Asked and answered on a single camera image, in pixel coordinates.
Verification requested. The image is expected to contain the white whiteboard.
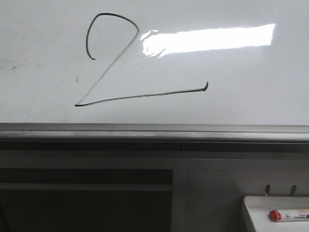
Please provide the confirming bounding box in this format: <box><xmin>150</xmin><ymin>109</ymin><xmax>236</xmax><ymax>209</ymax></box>
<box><xmin>0</xmin><ymin>0</ymin><xmax>309</xmax><ymax>125</ymax></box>

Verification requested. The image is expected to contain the grey aluminium whiteboard ledge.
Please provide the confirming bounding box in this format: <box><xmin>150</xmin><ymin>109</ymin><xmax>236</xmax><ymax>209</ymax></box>
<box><xmin>0</xmin><ymin>123</ymin><xmax>309</xmax><ymax>153</ymax></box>

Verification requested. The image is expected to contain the left black tray hook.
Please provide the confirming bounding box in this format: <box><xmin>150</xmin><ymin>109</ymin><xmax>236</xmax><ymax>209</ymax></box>
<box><xmin>264</xmin><ymin>184</ymin><xmax>271</xmax><ymax>196</ymax></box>

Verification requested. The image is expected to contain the black tray hook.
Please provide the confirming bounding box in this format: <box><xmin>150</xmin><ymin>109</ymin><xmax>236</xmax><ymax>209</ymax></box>
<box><xmin>264</xmin><ymin>184</ymin><xmax>271</xmax><ymax>196</ymax></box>
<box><xmin>290</xmin><ymin>185</ymin><xmax>297</xmax><ymax>196</ymax></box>

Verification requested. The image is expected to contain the white plastic marker tray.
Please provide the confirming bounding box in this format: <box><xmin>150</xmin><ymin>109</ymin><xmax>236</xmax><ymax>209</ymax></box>
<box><xmin>241</xmin><ymin>196</ymin><xmax>309</xmax><ymax>232</ymax></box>

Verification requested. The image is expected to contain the red-capped white marker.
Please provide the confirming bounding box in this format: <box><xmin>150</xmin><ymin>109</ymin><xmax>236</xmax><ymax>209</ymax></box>
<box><xmin>269</xmin><ymin>209</ymin><xmax>309</xmax><ymax>222</ymax></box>

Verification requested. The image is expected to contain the right black tray hook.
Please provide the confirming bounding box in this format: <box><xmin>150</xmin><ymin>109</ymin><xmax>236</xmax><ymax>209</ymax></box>
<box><xmin>290</xmin><ymin>185</ymin><xmax>297</xmax><ymax>196</ymax></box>

